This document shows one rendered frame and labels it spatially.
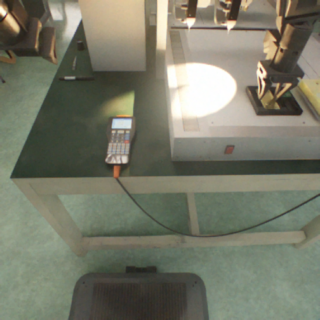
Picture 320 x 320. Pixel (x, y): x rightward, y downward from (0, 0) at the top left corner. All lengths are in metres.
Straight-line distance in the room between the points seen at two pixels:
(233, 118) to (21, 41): 0.51
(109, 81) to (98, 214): 0.79
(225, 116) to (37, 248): 1.18
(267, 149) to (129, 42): 0.62
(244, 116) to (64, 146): 0.52
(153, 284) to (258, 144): 0.67
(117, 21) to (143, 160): 0.51
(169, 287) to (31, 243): 0.81
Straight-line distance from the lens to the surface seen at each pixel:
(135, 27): 0.95
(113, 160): 0.63
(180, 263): 1.32
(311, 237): 1.39
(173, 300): 1.02
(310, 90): 0.81
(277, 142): 0.68
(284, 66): 0.67
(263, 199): 1.61
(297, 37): 0.65
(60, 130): 0.80
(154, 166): 0.65
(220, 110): 0.68
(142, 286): 1.02
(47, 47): 0.54
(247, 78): 0.85
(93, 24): 0.96
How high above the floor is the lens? 1.27
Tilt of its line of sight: 52 degrees down
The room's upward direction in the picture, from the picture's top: 3 degrees clockwise
